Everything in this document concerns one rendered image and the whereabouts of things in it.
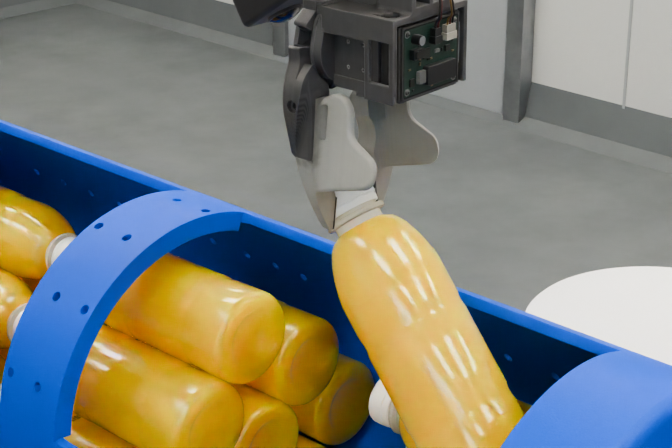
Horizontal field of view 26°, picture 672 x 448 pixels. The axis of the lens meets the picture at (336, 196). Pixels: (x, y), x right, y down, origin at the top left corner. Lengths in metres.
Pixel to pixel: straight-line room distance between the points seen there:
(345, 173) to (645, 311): 0.58
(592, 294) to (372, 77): 0.61
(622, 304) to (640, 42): 3.42
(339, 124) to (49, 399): 0.31
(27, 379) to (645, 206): 3.53
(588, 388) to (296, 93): 0.25
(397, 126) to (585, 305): 0.52
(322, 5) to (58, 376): 0.35
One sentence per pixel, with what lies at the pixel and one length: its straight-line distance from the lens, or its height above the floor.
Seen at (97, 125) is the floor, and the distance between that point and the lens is 5.15.
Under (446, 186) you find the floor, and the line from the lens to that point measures 4.55.
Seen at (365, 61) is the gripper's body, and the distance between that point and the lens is 0.87.
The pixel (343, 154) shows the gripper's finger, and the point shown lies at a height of 1.34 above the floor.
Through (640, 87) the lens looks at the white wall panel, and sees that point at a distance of 4.85.
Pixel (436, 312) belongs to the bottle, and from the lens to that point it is 0.92.
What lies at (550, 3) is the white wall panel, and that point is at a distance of 5.00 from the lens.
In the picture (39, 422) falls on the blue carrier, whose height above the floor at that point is 1.11.
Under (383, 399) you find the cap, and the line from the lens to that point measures 1.06.
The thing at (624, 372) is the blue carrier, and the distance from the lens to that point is 0.89.
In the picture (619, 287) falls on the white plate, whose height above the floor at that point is 1.04.
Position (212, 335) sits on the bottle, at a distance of 1.05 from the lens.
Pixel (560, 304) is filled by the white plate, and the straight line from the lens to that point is 1.42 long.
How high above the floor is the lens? 1.65
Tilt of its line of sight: 22 degrees down
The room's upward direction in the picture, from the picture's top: straight up
